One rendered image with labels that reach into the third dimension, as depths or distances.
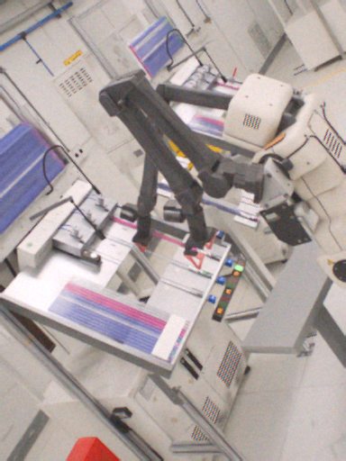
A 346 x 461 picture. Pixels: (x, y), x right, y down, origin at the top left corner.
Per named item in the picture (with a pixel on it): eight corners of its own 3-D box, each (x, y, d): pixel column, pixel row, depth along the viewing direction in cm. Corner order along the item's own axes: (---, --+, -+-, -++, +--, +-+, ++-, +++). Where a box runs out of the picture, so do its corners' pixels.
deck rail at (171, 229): (229, 254, 243) (232, 244, 239) (227, 257, 242) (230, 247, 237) (87, 201, 257) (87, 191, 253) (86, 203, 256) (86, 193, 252)
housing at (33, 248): (93, 207, 256) (94, 185, 246) (36, 277, 222) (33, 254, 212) (77, 202, 257) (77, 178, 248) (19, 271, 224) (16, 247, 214)
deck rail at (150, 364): (171, 375, 196) (173, 366, 192) (168, 379, 195) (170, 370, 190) (3, 302, 210) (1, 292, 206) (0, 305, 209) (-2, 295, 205)
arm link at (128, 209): (146, 204, 211) (155, 197, 218) (120, 195, 214) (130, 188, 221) (141, 231, 216) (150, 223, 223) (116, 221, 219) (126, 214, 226)
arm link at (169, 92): (147, 80, 191) (159, 76, 199) (144, 118, 197) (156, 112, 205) (271, 101, 177) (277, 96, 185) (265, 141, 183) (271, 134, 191)
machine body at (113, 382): (258, 360, 283) (190, 275, 262) (213, 484, 235) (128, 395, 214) (168, 373, 325) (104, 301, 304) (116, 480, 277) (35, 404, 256)
